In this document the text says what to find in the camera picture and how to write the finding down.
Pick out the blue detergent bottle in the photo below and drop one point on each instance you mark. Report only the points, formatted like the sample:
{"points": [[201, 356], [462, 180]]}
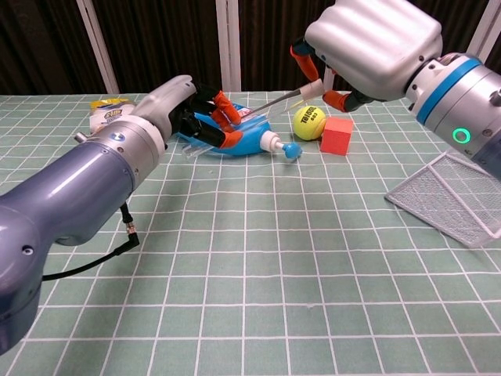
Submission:
{"points": [[250, 137]]}

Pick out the transparent glass test tube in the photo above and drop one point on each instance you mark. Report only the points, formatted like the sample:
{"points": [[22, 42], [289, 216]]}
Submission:
{"points": [[283, 103]]}

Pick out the dark pleated curtain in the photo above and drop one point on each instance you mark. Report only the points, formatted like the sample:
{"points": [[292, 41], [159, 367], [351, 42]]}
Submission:
{"points": [[164, 39]]}

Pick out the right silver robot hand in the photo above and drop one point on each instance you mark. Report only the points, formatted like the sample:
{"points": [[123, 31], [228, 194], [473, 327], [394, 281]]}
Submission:
{"points": [[372, 39]]}

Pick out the yellow tennis ball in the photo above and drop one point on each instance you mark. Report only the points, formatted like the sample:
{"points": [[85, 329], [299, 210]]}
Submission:
{"points": [[309, 123]]}

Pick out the white rubber stopper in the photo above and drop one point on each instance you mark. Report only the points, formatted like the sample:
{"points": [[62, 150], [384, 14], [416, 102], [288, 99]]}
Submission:
{"points": [[312, 90]]}

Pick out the white metal frame post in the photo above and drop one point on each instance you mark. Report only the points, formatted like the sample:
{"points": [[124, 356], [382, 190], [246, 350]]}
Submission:
{"points": [[485, 35], [229, 47], [98, 47], [329, 84]]}

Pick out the yellow pack of rolls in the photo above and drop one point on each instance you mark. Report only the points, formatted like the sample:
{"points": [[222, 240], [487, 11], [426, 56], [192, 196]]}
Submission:
{"points": [[105, 113]]}

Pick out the green checked tablecloth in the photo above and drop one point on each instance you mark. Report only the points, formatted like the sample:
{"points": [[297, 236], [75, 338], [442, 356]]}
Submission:
{"points": [[250, 313]]}

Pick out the red cube block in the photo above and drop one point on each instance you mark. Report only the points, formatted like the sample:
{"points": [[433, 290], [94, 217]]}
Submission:
{"points": [[336, 137]]}

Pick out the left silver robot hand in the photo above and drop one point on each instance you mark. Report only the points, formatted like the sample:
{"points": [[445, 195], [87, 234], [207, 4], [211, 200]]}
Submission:
{"points": [[168, 98]]}

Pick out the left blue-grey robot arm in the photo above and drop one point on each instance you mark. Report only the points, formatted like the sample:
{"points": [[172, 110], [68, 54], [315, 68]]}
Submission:
{"points": [[78, 184]]}

